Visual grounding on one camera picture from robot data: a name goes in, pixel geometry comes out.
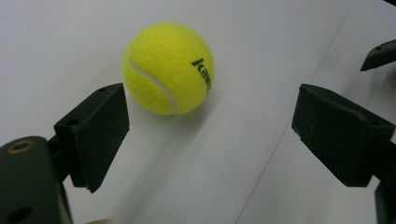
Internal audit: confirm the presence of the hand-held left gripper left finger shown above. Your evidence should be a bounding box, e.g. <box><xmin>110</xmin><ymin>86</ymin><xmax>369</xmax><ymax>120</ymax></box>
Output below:
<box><xmin>53</xmin><ymin>82</ymin><xmax>131</xmax><ymax>194</ymax></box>

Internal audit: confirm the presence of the yellow tennis ball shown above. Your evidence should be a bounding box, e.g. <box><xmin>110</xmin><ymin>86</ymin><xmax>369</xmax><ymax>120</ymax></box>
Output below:
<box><xmin>121</xmin><ymin>21</ymin><xmax>216</xmax><ymax>117</ymax></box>

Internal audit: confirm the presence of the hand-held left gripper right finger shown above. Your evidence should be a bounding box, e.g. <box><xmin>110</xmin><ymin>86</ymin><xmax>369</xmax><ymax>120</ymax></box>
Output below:
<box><xmin>290</xmin><ymin>83</ymin><xmax>396</xmax><ymax>189</ymax></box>

